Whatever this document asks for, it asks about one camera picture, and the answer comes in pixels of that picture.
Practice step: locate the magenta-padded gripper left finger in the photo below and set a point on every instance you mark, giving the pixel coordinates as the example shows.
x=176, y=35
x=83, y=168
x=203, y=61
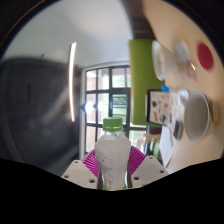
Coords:
x=81, y=173

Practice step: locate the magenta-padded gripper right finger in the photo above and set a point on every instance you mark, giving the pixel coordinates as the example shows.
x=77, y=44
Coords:
x=148, y=170

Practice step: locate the clear green-capped drink bottle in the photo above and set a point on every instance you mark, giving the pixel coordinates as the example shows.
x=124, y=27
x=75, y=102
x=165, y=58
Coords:
x=112, y=156

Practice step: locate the small dark box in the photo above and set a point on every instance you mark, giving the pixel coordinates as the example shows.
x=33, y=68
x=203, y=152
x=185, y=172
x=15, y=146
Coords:
x=177, y=129

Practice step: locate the sticker-covered black laptop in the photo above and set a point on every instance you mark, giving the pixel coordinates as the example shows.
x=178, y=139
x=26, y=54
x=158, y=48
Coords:
x=160, y=106

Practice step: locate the dark pendant ceiling lamps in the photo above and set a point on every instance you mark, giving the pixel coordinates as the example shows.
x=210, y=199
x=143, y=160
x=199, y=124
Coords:
x=89, y=106

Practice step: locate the white cup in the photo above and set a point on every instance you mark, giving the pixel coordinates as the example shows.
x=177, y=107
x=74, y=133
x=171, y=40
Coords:
x=196, y=116

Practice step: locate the small blue-capped white bottle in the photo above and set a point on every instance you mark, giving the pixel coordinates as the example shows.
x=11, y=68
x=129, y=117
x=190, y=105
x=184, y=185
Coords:
x=165, y=88

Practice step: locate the green upholstered bench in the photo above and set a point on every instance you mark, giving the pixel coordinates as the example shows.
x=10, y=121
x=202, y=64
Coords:
x=141, y=83

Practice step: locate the long curved ceiling light strip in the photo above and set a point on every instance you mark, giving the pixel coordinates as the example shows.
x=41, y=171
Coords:
x=72, y=83

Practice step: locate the white ceramic bowl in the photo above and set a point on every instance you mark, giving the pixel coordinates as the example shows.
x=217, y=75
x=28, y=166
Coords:
x=161, y=61

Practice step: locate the clear plastic packet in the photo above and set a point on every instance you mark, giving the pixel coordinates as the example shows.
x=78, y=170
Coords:
x=185, y=55

